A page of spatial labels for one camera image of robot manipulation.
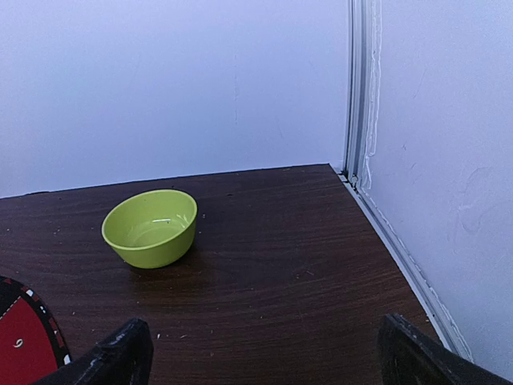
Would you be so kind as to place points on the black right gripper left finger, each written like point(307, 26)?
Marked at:
point(123, 357)

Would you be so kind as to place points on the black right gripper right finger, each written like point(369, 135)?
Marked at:
point(407, 356)

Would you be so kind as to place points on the round red black poker mat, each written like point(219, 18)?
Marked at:
point(32, 345)

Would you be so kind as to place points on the green plastic bowl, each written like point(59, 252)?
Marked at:
point(152, 229)

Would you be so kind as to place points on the right aluminium corner post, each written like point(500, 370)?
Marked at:
point(365, 45)

